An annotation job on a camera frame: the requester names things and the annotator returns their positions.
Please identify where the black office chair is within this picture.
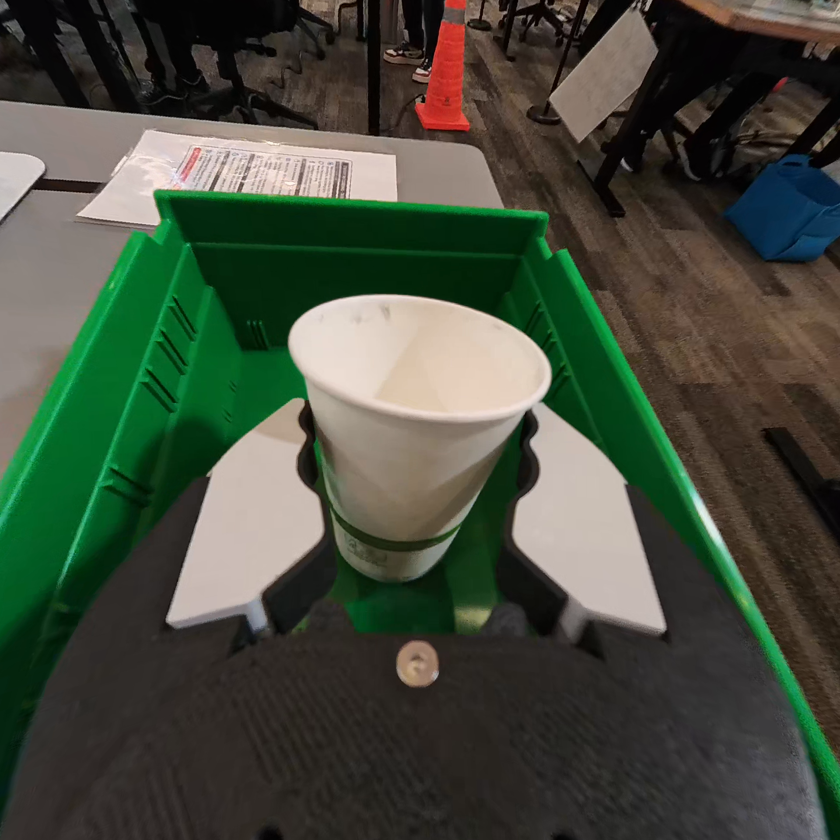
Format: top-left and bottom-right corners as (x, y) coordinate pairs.
(128, 0), (339, 132)
(469, 0), (575, 63)

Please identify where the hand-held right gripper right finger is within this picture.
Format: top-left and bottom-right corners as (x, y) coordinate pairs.
(500, 400), (669, 648)

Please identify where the white paper cup green band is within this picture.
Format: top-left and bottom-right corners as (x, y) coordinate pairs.
(287, 294), (552, 584)

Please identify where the wooden background table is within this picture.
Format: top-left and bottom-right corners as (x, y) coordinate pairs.
(364, 0), (385, 137)

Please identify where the orange traffic cone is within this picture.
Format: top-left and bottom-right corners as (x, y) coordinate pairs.
(415, 0), (471, 132)

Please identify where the grey leaning board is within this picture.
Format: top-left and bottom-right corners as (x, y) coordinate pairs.
(548, 7), (659, 144)

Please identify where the blue fabric bag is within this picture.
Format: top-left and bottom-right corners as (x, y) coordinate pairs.
(724, 154), (840, 263)

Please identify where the grey backpack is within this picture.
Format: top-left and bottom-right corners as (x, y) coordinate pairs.
(712, 128), (821, 183)

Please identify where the laminated paper sheet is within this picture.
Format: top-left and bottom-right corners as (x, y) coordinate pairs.
(75, 129), (399, 227)

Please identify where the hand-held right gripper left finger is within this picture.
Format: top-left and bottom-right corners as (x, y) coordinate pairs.
(165, 397), (340, 639)

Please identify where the wooden work table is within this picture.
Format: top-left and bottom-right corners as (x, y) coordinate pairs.
(577, 0), (840, 219)

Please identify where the green plastic bin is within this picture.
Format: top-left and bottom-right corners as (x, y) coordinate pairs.
(0, 189), (840, 840)

